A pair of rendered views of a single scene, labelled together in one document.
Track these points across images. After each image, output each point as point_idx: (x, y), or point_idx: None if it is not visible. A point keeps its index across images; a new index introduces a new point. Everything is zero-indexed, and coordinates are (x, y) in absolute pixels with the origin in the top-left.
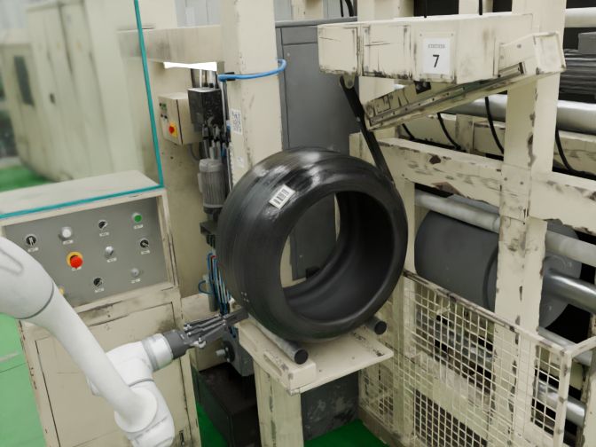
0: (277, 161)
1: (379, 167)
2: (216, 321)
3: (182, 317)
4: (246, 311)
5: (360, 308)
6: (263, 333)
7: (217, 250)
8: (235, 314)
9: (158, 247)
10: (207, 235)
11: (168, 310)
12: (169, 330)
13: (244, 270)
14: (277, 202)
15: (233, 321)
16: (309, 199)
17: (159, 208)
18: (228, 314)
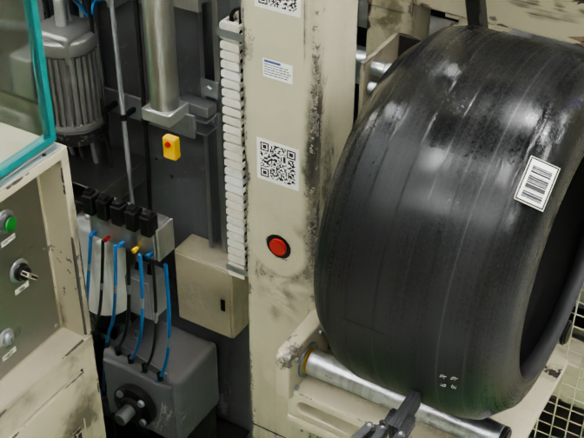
0: (456, 92)
1: (474, 16)
2: (381, 437)
3: (98, 390)
4: (419, 398)
5: (557, 316)
6: (380, 403)
7: (348, 295)
8: (408, 411)
9: (42, 268)
10: (89, 198)
11: (80, 388)
12: (81, 423)
13: (465, 339)
14: (533, 198)
15: (412, 427)
16: (567, 174)
17: (39, 186)
18: (395, 415)
